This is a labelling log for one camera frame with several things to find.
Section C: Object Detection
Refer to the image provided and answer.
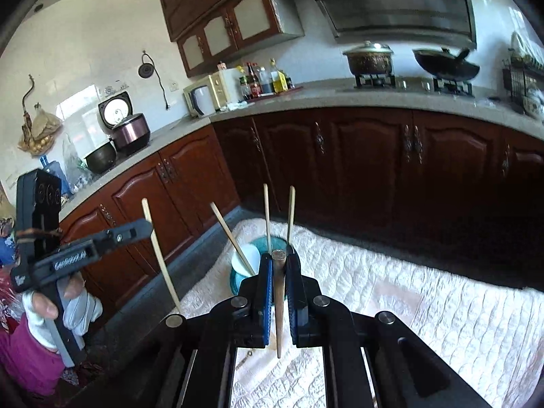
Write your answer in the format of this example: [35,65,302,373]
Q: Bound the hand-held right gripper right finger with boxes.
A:
[285,254,494,408]

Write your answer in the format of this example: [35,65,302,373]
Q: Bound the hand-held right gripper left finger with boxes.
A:
[123,254,273,408]

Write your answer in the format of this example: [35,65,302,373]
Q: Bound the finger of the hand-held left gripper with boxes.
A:
[87,234,148,260]
[104,220,154,241]

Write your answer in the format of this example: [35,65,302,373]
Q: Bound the teal plastic utensil holder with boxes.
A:
[229,240,298,296]

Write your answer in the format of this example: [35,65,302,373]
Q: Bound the person's left forearm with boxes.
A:
[0,319,64,396]

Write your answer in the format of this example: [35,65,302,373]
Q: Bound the person's left hand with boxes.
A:
[22,273,103,353]

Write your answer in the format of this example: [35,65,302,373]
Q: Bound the blue water jug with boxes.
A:
[40,156,71,194]

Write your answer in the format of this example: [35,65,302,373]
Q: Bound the clear plastic bags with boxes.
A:
[64,138,92,192]

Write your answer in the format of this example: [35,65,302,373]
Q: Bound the white rice paddle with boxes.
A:
[232,244,261,277]

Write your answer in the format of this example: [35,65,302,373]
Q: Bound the dark inner cooking pot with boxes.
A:
[84,141,117,174]

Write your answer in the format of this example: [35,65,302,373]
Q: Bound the bag of potatoes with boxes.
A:
[18,108,64,156]

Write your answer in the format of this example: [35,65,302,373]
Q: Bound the rice cooker with open lid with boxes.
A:
[99,90,151,156]

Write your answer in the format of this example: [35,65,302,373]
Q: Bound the hanging brown tool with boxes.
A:
[22,74,38,136]

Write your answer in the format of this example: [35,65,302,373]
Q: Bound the red patterned fabric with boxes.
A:
[0,217,26,332]

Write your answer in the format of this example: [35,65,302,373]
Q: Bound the white quilted table cover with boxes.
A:
[161,217,544,408]

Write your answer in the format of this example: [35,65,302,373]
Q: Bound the brown wooden base cabinets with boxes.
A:
[57,108,544,290]

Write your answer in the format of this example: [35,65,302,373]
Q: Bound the cream microwave oven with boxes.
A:
[184,70,239,118]

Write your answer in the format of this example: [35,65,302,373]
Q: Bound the green cap sauce bottle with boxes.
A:
[237,66,251,100]

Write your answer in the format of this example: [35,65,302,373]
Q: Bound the dark soy sauce bottle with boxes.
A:
[246,63,261,98]

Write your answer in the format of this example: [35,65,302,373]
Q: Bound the white cap dark bottle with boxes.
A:
[258,67,275,95]

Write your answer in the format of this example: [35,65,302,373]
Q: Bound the red bottle tray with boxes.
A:
[244,86,304,99]

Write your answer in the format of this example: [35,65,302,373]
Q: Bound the gas stove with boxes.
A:
[338,74,477,98]

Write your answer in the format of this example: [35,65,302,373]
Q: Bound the lidded stew pot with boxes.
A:
[343,41,394,76]

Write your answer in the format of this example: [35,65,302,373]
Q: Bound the black wok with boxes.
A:
[412,47,481,81]

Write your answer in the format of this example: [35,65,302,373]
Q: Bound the steel range hood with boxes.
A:
[293,0,477,49]

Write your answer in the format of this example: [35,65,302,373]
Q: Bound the patterned ceramic bowl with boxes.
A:
[523,93,544,120]

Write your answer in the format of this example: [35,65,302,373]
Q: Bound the black corded wall device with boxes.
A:
[138,51,171,110]

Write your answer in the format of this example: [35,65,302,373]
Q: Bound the brown wooden wall cabinet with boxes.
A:
[155,0,305,78]

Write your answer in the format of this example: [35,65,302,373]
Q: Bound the black wire dish rack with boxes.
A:
[502,32,544,115]

